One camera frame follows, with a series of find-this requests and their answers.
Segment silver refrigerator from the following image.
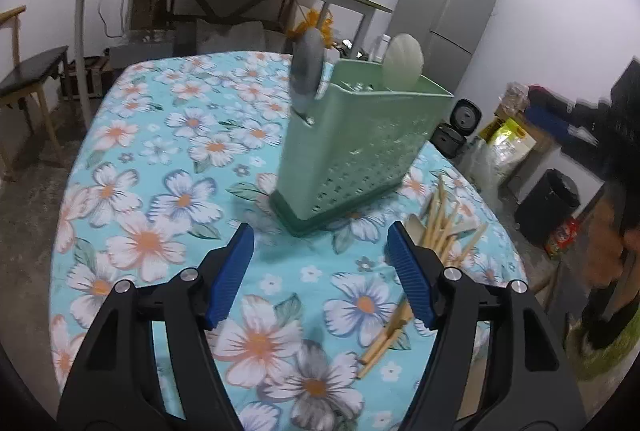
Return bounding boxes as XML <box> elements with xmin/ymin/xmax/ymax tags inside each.
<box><xmin>386</xmin><ymin>0</ymin><xmax>497</xmax><ymax>93</ymax></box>

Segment beige ceramic soup spoon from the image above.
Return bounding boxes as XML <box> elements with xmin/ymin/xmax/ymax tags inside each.
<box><xmin>404</xmin><ymin>213</ymin><xmax>425</xmax><ymax>246</ymax></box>

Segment black rice cooker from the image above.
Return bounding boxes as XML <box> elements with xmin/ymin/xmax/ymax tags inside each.
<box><xmin>431</xmin><ymin>99</ymin><xmax>482</xmax><ymax>159</ymax></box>

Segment floral blue tablecloth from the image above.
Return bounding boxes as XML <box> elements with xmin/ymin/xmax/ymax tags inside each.
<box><xmin>50</xmin><ymin>52</ymin><xmax>524</xmax><ymax>430</ymax></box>

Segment wooden chair black seat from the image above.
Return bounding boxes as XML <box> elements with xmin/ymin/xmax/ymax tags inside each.
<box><xmin>1</xmin><ymin>5</ymin><xmax>75</xmax><ymax>165</ymax></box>

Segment white plastic rice paddle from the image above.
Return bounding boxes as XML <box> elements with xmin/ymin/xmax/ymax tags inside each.
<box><xmin>382</xmin><ymin>33</ymin><xmax>424</xmax><ymax>92</ymax></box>

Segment black trash bin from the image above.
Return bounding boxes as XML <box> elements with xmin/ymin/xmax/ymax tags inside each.
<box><xmin>514</xmin><ymin>169</ymin><xmax>580</xmax><ymax>247</ymax></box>

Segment yellow green food bag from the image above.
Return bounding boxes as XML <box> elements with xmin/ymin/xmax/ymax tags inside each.
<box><xmin>488</xmin><ymin>118</ymin><xmax>536</xmax><ymax>183</ymax></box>

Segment yellow plastic bag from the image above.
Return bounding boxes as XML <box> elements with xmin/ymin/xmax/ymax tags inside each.
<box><xmin>288</xmin><ymin>8</ymin><xmax>333</xmax><ymax>48</ymax></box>

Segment right hand orange glove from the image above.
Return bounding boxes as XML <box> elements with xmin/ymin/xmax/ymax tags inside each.
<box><xmin>586</xmin><ymin>197</ymin><xmax>639</xmax><ymax>288</ymax></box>

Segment green plastic utensil holder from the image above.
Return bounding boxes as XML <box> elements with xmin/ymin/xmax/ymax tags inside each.
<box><xmin>270</xmin><ymin>59</ymin><xmax>454</xmax><ymax>236</ymax></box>

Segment metal spoon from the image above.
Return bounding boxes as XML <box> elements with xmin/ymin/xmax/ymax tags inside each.
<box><xmin>288</xmin><ymin>28</ymin><xmax>324</xmax><ymax>125</ymax></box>

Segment cardboard box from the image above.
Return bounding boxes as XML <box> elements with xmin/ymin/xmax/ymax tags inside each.
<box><xmin>495</xmin><ymin>82</ymin><xmax>537</xmax><ymax>135</ymax></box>

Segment grey sack under desk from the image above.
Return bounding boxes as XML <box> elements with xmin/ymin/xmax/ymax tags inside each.
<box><xmin>196</xmin><ymin>19</ymin><xmax>286</xmax><ymax>55</ymax></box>

